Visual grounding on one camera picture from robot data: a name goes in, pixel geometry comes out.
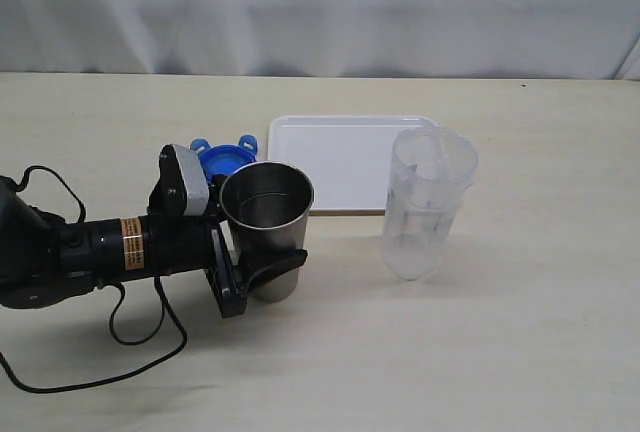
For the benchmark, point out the white rectangular tray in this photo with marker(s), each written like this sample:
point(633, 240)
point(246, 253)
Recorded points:
point(346, 157)

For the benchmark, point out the stainless steel cup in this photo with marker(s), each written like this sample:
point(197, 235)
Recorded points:
point(267, 205)

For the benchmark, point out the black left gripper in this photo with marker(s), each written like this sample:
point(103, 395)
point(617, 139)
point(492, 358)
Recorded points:
point(187, 243)

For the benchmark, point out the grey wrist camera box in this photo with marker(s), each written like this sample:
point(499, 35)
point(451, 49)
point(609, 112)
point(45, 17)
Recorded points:
point(193, 187)

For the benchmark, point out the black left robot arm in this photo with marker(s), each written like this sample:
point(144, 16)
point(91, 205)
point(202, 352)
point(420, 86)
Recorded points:
point(45, 260)

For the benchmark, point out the clear plastic container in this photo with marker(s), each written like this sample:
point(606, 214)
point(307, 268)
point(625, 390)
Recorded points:
point(431, 169)

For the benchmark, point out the white backdrop curtain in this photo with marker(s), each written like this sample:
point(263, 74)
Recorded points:
point(587, 39)

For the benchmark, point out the blue plastic lid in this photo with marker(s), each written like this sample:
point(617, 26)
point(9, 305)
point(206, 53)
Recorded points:
point(225, 159)

